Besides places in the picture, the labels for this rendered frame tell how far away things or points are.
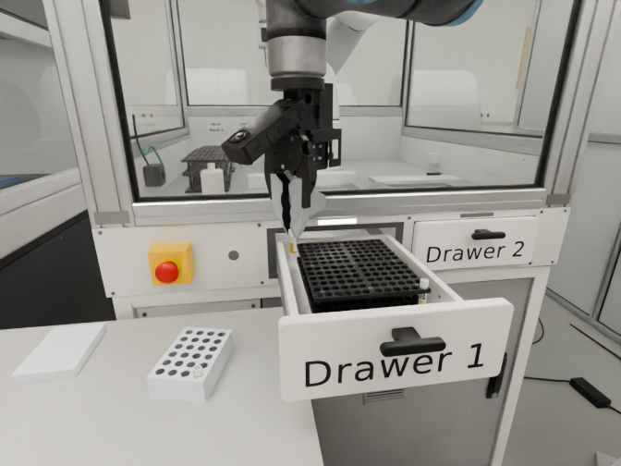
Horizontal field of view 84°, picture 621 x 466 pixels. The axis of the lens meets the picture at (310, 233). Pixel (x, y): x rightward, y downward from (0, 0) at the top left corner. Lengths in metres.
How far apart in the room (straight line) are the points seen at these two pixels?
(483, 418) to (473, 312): 0.79
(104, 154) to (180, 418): 0.45
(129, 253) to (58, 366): 0.22
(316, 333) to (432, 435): 0.83
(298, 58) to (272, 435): 0.47
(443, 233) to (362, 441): 0.63
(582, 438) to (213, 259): 1.53
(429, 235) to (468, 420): 0.62
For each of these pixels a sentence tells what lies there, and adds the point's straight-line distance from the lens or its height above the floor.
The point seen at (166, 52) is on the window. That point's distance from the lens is 0.70.
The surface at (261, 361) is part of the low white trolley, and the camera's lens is 0.62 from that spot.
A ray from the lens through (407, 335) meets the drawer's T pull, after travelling 0.42.
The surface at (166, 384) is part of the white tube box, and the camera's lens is 0.57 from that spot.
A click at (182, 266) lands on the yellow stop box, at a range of 0.69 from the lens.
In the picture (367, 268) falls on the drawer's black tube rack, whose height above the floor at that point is 0.90.
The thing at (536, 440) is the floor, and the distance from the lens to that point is 1.72.
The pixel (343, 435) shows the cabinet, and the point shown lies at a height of 0.33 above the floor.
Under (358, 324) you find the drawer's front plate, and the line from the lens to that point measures 0.41.
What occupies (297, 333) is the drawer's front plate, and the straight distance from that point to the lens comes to 0.40.
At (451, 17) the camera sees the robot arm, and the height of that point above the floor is 1.26.
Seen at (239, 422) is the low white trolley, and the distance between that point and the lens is 0.53.
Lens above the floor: 1.15
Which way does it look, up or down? 19 degrees down
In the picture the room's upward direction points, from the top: straight up
